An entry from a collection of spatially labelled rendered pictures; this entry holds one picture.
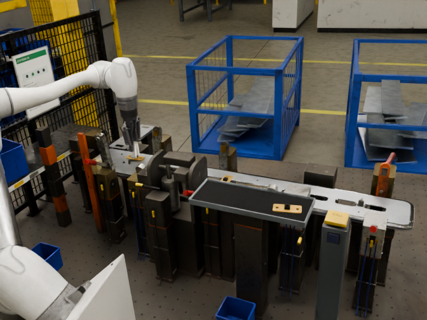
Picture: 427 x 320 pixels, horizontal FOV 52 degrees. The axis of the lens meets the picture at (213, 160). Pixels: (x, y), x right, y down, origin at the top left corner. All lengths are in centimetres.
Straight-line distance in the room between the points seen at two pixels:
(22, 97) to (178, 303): 93
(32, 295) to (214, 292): 66
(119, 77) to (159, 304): 90
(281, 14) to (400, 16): 227
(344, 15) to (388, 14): 82
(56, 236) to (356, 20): 811
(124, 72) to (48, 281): 87
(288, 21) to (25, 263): 854
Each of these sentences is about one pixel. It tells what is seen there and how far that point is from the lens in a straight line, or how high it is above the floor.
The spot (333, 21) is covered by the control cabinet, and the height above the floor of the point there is 22.
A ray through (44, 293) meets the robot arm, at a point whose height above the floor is 98.
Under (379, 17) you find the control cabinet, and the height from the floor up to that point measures 31.
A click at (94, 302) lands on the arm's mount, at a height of 100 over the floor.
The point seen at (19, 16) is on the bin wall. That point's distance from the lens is 452.
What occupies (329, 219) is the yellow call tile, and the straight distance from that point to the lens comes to 130.
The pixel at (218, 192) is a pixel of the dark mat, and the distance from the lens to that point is 140.
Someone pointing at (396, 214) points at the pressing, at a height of 100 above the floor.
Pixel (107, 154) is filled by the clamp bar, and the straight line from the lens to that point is 181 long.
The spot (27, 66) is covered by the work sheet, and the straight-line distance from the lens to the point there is 225.
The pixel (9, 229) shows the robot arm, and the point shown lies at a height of 103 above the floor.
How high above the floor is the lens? 190
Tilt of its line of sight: 27 degrees down
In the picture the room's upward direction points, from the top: 3 degrees counter-clockwise
